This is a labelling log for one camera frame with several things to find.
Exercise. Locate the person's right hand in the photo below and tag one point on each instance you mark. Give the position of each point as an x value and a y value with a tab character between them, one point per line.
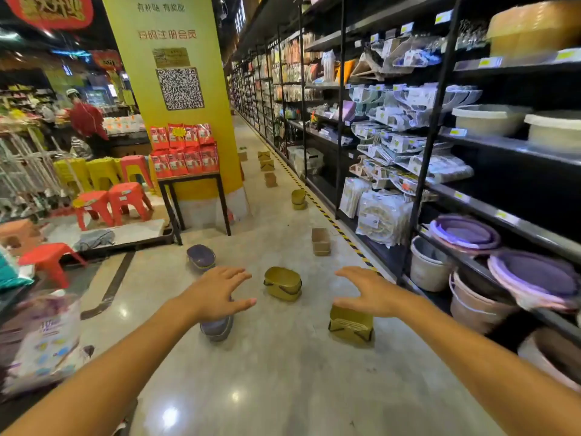
376	295

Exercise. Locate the person's left hand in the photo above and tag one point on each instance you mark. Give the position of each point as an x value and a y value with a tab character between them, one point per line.
213	295

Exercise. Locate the purple oval basket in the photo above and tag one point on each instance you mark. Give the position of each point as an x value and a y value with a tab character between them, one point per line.
218	329
201	256

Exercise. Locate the yellow oval basket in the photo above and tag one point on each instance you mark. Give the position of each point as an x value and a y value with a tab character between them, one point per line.
282	281
298	197

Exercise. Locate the person's left forearm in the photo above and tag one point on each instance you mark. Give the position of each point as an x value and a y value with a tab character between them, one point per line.
113	372

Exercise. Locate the white plastic bucket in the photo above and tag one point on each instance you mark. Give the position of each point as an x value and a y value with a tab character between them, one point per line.
429	267

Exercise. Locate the yellow black hazard tape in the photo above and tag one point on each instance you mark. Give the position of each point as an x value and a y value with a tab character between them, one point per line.
349	242

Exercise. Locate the pile of white flat packets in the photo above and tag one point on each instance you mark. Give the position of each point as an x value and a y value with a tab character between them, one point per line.
383	217

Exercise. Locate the pink plastic bucket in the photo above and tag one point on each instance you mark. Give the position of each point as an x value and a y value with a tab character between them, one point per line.
476	308

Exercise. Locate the white low platform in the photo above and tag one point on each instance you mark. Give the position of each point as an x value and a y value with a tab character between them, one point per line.
131	231

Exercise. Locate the stack of purple basins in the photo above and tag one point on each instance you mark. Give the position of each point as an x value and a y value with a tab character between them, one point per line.
535	276
463	233

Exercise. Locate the black display table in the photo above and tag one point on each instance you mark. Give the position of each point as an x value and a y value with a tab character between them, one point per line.
188	177

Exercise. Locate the grey cloth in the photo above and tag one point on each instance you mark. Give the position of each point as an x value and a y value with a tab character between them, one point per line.
95	239

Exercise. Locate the red plastic stool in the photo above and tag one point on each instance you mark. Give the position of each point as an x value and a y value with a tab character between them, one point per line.
135	162
47	256
127	192
93	199

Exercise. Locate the red snack packets pile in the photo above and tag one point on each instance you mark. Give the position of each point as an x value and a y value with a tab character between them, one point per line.
184	161

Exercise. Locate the large clear storage box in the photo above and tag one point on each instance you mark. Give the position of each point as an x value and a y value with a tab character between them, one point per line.
313	163

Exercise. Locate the small clear storage box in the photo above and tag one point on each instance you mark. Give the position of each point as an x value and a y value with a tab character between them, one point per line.
292	152

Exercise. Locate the yellow plastic stool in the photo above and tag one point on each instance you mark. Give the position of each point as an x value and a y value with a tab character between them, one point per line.
103	167
70	170

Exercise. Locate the white printed goods bag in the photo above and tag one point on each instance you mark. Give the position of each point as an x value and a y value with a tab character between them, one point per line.
45	336

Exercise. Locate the pale pink plastic tub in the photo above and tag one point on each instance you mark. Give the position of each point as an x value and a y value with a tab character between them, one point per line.
544	363

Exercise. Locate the dark counter with white packets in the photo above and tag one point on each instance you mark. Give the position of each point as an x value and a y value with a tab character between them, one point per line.
125	124

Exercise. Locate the teal fabric bundle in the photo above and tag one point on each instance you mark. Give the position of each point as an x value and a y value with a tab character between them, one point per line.
11	272

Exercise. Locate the orange plastic stool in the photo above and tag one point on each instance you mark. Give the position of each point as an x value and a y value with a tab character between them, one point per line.
18	229

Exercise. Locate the white plastic basin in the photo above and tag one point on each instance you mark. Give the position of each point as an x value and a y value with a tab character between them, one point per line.
556	131
488	120

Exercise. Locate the black white code poster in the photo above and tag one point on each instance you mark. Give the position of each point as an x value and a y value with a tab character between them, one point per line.
180	88

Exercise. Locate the yellow square pillar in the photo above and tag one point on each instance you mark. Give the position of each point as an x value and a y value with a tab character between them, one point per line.
136	86

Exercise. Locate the metal rack display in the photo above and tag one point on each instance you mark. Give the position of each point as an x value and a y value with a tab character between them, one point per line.
22	177

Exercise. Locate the small yellow paper notice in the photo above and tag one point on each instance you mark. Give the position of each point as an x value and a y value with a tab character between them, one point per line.
171	57

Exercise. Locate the rows of assorted hanging goods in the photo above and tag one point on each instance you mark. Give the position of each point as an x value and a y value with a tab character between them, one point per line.
290	58

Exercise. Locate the small red hanging banner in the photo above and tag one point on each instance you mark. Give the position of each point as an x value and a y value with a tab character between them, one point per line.
107	60

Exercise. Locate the distant goods display stand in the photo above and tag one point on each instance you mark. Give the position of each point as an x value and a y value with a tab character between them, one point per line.
22	108

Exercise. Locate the beige plastic basin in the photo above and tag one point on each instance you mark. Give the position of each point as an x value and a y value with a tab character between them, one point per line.
535	27

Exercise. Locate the large red hanging banner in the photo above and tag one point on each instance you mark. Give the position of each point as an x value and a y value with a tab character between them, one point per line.
50	11

